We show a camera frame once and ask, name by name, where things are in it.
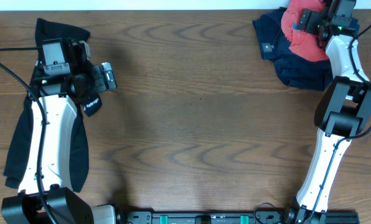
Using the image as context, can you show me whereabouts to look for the black t-shirt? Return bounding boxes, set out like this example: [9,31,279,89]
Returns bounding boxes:
[3,18,102,192]

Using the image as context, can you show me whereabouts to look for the red soccer t-shirt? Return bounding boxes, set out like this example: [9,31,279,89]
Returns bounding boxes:
[281,0,328,62]

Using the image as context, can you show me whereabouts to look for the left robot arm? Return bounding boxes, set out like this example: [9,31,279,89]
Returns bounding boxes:
[1,39,117,223]

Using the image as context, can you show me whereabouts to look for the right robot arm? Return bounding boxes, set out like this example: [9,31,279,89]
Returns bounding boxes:
[279,0,371,223]

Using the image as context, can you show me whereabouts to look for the folded navy blue clothes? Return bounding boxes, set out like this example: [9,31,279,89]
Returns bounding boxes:
[252,6,360,92]

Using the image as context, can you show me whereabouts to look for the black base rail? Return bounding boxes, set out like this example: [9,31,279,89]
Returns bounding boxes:
[88,203,360,224]

